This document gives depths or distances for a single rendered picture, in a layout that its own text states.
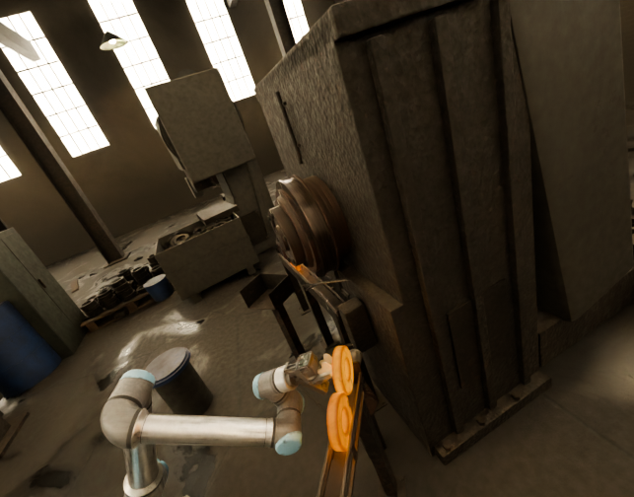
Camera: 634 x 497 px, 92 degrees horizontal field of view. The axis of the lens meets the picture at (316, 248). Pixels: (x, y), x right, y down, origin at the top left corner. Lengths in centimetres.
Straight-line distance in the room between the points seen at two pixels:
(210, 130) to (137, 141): 761
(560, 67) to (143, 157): 1084
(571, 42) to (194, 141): 329
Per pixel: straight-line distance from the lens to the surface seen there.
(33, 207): 1226
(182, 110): 386
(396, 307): 112
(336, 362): 104
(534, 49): 131
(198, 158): 383
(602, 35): 158
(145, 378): 136
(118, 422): 125
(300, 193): 120
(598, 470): 183
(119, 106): 1150
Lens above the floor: 157
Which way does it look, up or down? 24 degrees down
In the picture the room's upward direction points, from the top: 21 degrees counter-clockwise
